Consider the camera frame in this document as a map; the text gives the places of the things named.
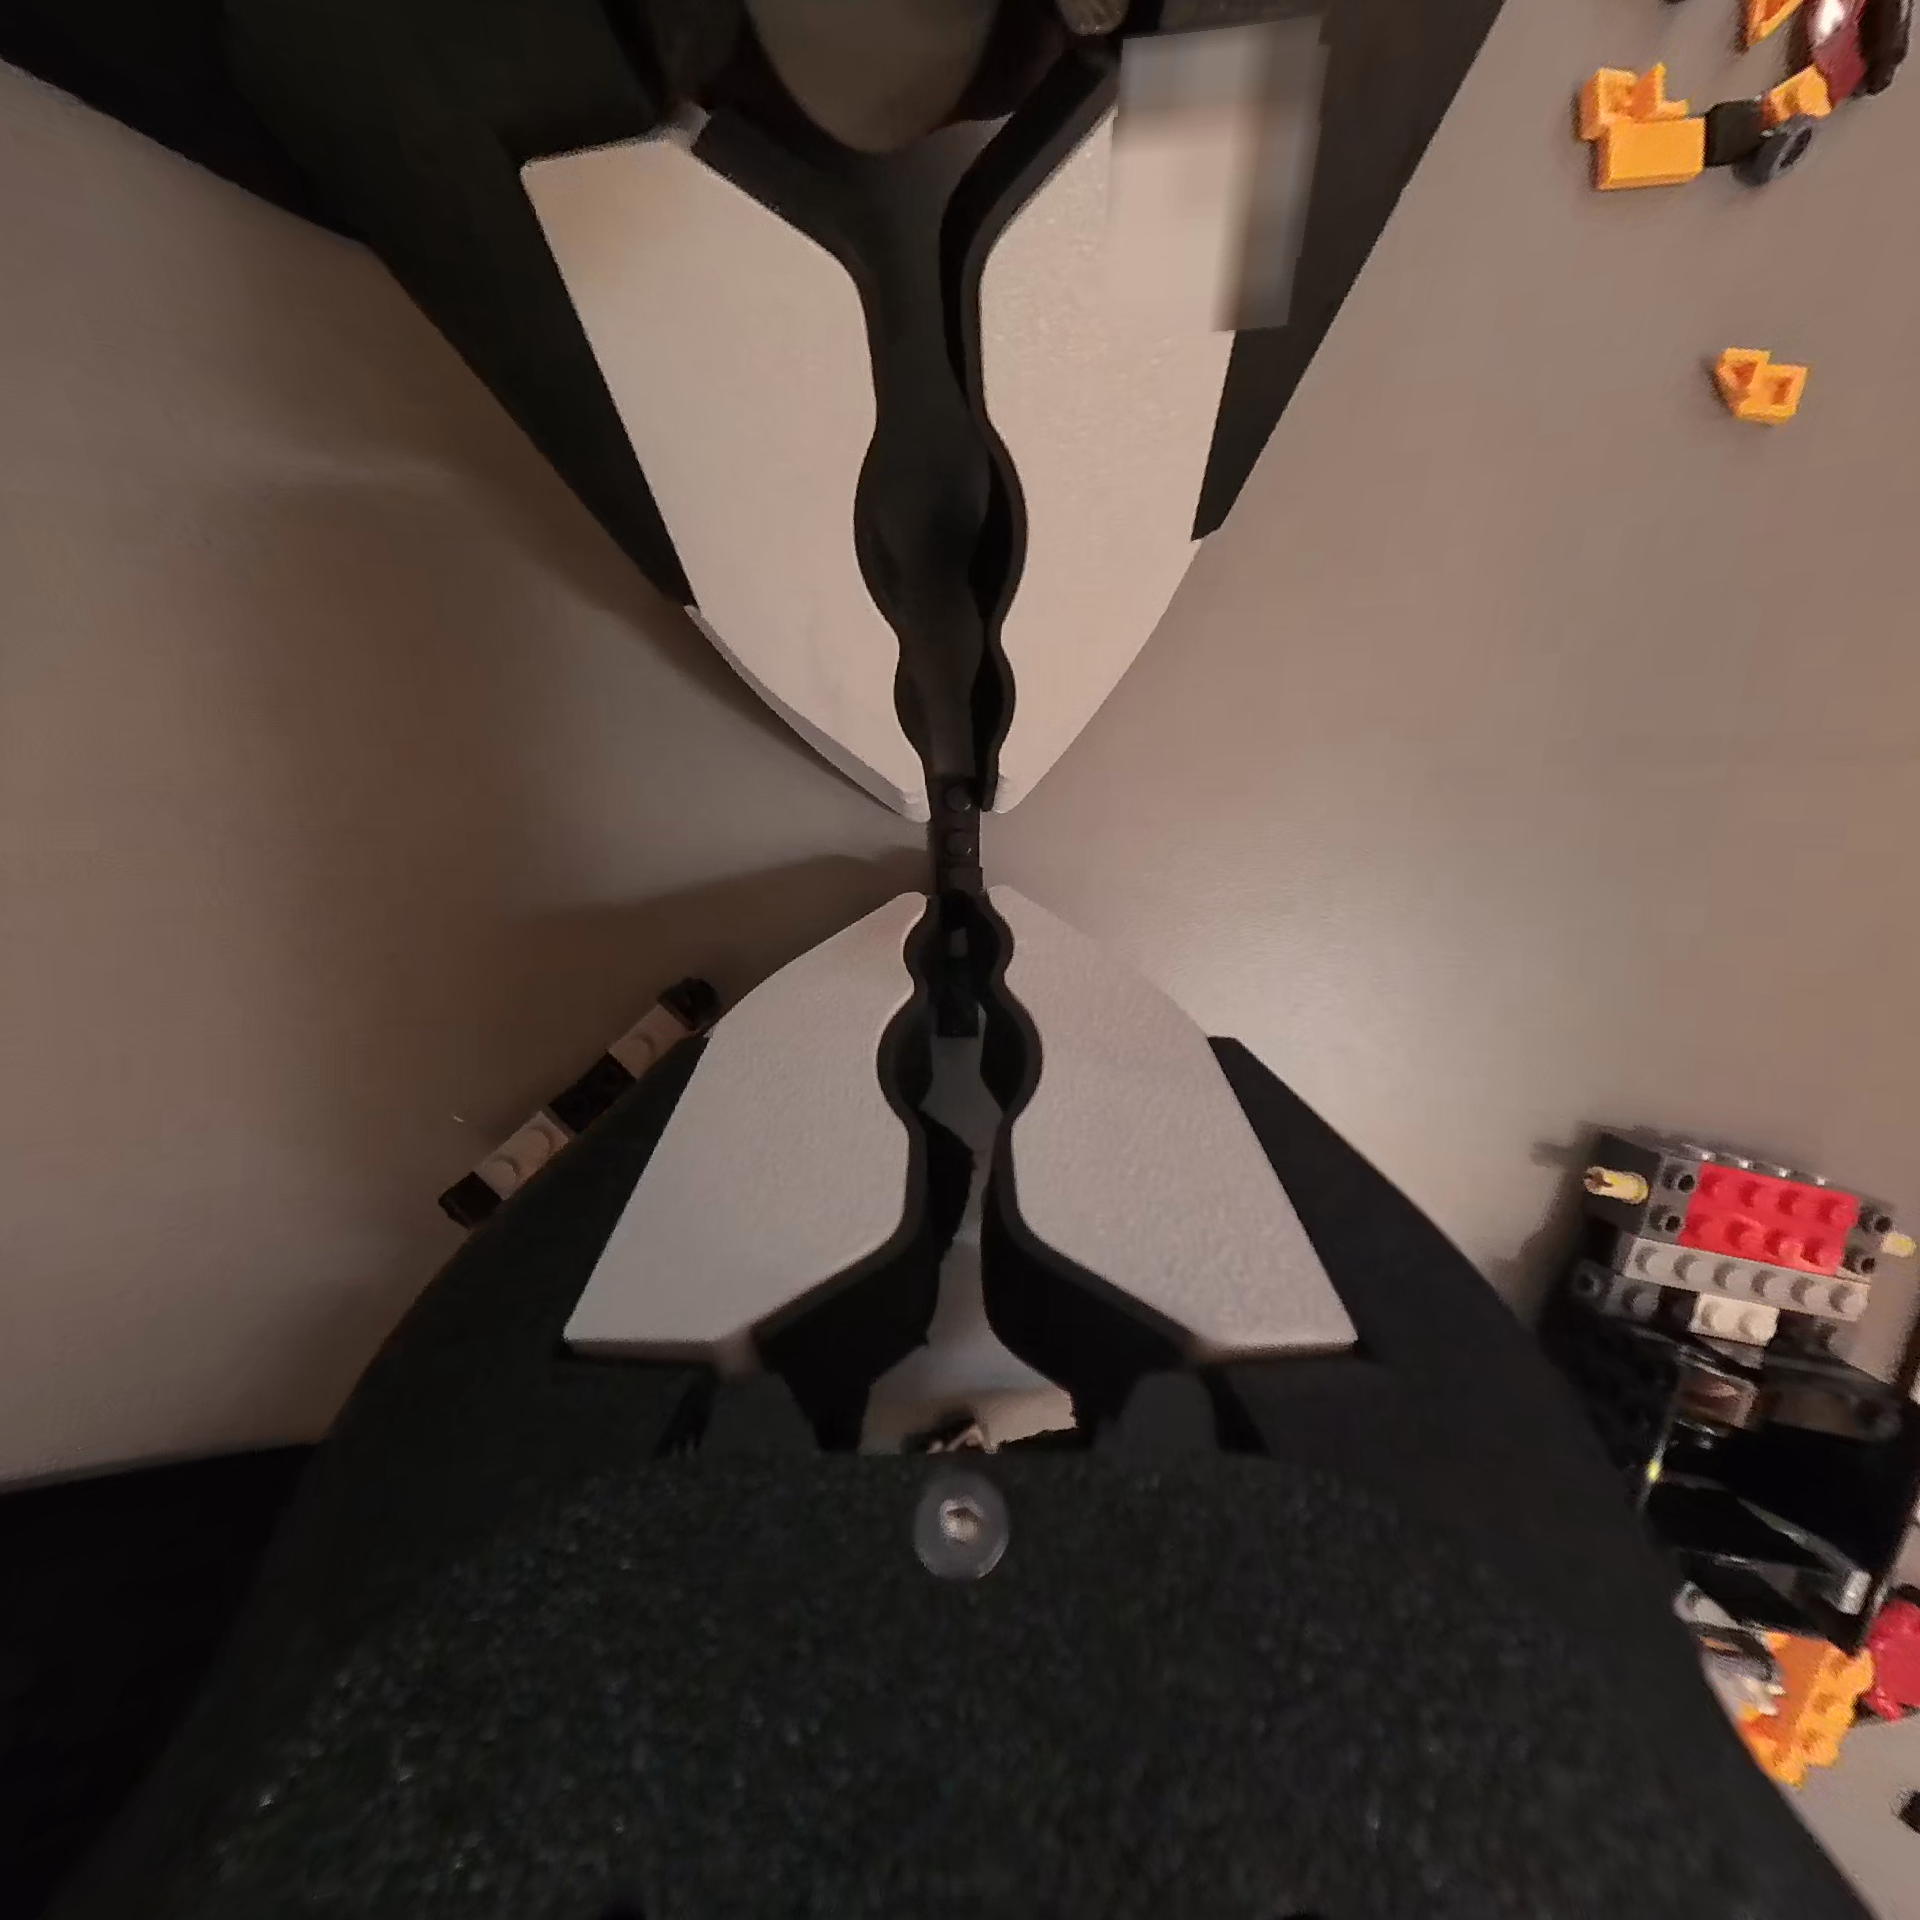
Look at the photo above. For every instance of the orange grey black brick assembly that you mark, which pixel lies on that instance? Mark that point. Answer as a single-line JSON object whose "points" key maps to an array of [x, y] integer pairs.
{"points": [[599, 1094]]}

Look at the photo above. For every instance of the pile of small loose bricks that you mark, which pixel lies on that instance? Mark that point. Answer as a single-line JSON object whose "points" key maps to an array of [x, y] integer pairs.
{"points": [[1650, 142]]}

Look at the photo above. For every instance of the long black brick plate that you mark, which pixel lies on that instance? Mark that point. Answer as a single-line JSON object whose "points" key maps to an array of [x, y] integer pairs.
{"points": [[956, 856]]}

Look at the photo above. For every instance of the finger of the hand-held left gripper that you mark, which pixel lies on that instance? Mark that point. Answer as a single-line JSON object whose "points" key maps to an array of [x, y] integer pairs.
{"points": [[720, 420], [1095, 494]]}

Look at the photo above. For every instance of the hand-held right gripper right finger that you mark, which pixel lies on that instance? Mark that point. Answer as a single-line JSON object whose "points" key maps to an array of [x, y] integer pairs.
{"points": [[1171, 1170]]}

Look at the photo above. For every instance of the grey desk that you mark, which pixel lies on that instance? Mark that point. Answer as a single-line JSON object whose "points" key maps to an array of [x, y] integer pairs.
{"points": [[1500, 749]]}

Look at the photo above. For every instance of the black toy car chassis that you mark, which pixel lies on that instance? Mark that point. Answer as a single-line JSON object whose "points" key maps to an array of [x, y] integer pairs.
{"points": [[1755, 1213]]}

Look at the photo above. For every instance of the red toy minifigure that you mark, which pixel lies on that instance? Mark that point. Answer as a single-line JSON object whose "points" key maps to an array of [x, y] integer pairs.
{"points": [[1892, 1680]]}

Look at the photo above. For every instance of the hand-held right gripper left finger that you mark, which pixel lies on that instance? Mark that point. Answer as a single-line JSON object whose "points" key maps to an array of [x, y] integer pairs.
{"points": [[751, 1170]]}

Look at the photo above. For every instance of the small orange bracket brick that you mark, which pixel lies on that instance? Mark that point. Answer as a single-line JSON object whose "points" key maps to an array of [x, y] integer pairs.
{"points": [[1758, 386]]}

